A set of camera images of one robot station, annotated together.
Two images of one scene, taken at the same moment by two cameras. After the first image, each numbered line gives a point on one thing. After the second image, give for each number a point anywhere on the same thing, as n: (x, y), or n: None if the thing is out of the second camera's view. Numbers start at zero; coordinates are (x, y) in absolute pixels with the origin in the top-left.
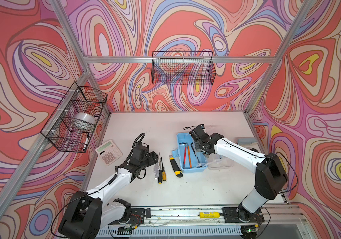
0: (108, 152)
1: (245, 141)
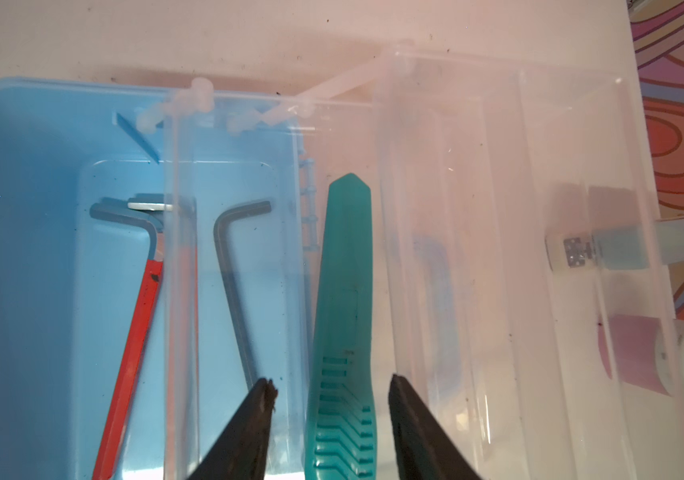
0: None
1: (631, 248)
